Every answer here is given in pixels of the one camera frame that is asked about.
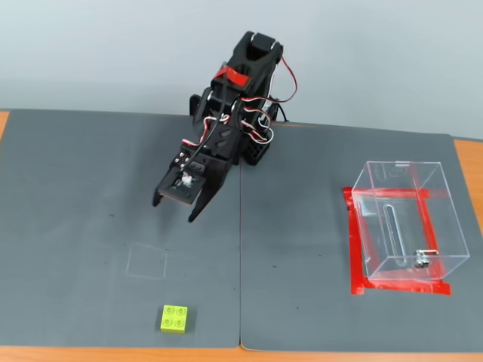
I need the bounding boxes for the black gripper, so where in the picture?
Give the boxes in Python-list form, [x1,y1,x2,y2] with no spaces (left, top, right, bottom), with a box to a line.
[152,140,232,223]

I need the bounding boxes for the green lego block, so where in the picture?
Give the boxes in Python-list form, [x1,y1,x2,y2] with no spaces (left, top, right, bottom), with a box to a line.
[159,304,189,334]

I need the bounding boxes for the transparent acrylic box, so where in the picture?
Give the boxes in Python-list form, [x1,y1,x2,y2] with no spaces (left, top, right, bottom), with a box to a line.
[351,161,471,282]

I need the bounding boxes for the metal box latch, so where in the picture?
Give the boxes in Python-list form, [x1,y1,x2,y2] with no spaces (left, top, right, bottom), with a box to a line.
[414,248,438,269]

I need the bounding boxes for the grey table mat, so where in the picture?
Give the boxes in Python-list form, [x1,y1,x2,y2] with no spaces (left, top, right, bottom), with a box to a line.
[239,121,483,351]
[0,109,242,348]

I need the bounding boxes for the red tape strip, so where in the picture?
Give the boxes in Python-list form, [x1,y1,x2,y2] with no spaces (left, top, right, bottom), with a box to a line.
[212,66,253,87]

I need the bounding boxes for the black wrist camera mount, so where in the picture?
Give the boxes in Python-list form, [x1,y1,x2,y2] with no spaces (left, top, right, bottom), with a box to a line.
[157,167,207,207]

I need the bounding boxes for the red white servo cable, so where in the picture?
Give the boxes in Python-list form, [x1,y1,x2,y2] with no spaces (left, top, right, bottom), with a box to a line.
[271,56,299,105]

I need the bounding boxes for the red tape frame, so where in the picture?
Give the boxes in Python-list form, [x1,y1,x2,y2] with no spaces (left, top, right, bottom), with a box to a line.
[342,186,453,296]

